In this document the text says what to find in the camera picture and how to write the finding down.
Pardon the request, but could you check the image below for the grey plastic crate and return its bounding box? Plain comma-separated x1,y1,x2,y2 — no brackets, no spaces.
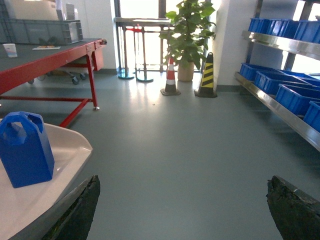
0,0,84,46

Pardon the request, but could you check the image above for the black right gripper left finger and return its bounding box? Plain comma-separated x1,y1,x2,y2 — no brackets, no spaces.
42,175,101,240

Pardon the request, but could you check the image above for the red white traffic cone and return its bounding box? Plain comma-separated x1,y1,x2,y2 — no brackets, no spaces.
160,57,181,96

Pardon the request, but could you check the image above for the yellow black striped bollard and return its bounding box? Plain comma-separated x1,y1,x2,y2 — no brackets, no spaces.
194,52,218,98

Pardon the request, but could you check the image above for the steel shelf rack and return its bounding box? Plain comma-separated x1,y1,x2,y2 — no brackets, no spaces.
234,0,320,150

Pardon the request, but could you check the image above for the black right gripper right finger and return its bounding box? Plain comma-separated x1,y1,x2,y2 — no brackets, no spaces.
266,175,320,240

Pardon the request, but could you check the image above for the green potted plant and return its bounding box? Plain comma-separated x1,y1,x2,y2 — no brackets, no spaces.
159,0,216,82

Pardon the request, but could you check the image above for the blue plastic block part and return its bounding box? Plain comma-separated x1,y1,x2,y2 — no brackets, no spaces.
0,111,55,188

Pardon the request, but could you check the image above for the white paper cup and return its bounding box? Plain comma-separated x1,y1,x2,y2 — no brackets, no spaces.
2,43,18,58

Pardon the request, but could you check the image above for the red frame conveyor table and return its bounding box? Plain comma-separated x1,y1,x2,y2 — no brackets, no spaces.
0,38,107,128

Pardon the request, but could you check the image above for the beige plastic dustpan tray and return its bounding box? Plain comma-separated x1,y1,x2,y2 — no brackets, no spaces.
0,123,93,240

